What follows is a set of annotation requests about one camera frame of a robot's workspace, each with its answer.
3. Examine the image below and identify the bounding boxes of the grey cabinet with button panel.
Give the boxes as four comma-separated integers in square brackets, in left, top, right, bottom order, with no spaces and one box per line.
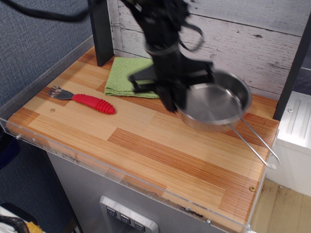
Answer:
[48,153,221,233]

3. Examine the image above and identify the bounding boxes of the yellow object bottom left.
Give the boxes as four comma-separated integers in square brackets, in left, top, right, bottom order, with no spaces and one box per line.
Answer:
[26,222,43,233]

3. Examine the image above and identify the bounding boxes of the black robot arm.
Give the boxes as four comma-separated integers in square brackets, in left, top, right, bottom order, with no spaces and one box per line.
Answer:
[123,0,214,112]

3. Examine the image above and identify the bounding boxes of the clear acrylic guard rail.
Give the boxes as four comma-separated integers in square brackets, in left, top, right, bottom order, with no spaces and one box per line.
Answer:
[1,40,265,233]

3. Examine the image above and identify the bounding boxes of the green folded cloth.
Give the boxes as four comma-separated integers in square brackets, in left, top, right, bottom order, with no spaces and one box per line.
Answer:
[104,57,159,99]

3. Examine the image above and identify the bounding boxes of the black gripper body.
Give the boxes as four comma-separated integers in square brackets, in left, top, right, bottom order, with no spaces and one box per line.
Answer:
[128,47,213,97]

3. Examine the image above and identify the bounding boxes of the stainless steel pot with handle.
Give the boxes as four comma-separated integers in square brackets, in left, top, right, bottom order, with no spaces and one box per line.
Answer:
[175,70,281,169]

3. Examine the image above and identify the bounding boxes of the fork with red handle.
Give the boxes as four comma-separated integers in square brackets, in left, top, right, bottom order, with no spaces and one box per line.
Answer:
[47,85,116,115]

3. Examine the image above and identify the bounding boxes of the dark grey vertical post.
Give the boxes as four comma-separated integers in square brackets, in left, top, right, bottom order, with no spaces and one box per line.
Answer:
[87,0,114,67]

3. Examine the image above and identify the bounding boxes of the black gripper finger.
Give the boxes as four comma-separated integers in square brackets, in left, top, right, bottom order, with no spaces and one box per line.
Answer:
[156,86,177,112]
[189,65,214,85]

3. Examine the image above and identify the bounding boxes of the white appliance at right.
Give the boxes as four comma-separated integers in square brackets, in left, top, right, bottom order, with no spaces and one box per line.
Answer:
[266,91,311,196]

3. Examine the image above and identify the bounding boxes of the black cable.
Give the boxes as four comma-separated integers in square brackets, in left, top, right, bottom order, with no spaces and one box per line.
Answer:
[0,0,93,23]

